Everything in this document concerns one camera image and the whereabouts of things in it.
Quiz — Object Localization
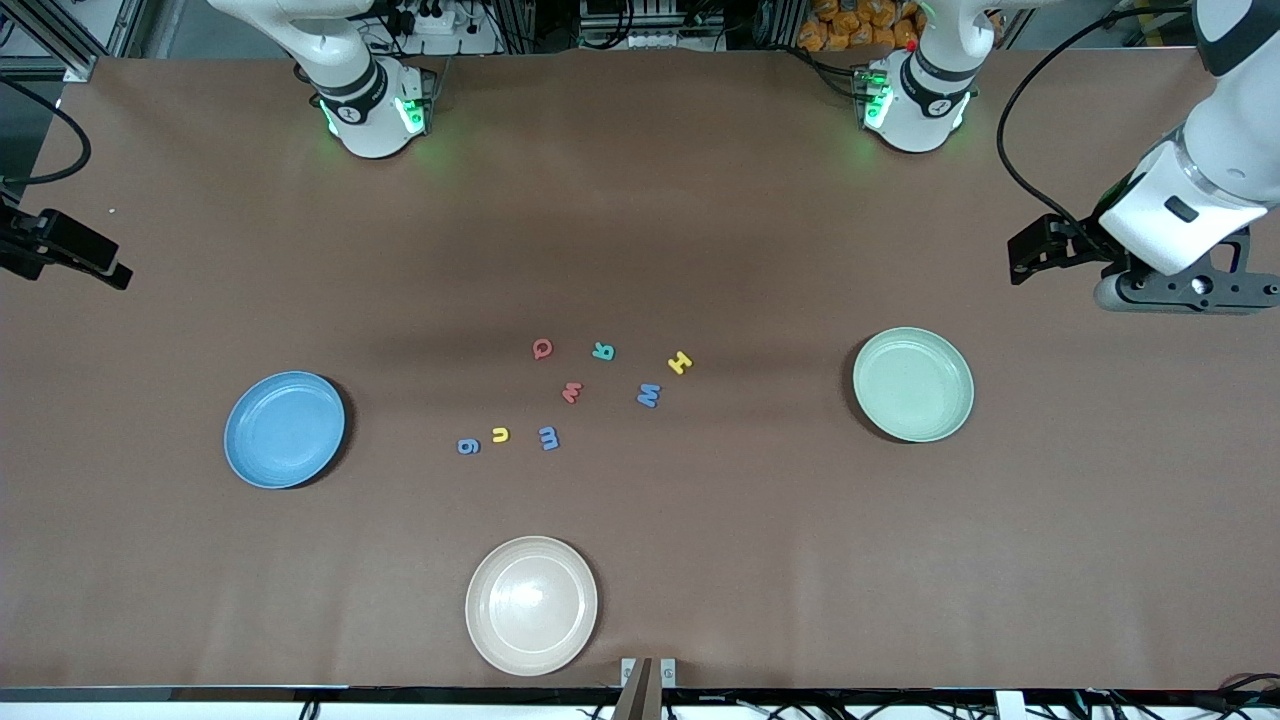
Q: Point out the pile of orange items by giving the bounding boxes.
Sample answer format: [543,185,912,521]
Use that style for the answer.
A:
[797,0,923,53]

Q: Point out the white power strip with plugs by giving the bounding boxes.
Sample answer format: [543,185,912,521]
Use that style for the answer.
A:
[385,0,471,36]

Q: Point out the blue plate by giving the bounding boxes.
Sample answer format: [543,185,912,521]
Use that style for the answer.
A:
[224,371,347,490]

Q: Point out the beige plate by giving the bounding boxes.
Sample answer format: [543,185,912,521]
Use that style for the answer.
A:
[465,536,599,677]

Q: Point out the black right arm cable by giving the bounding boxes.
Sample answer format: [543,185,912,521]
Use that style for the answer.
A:
[0,78,93,187]

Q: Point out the white socket strip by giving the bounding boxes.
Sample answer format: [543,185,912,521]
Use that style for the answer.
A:
[600,28,693,51]

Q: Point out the camera mount post with brackets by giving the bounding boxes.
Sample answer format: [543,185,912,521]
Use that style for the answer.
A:
[620,657,678,720]

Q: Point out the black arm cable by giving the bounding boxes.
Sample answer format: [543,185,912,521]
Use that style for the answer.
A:
[997,5,1201,251]
[0,78,93,187]

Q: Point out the aluminium frame bar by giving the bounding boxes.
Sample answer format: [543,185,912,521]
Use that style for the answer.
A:
[0,0,141,83]

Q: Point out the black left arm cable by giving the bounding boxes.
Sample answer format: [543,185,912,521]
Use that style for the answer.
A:
[997,5,1201,251]

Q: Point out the green plate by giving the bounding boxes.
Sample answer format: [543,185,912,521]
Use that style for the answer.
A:
[853,327,975,443]

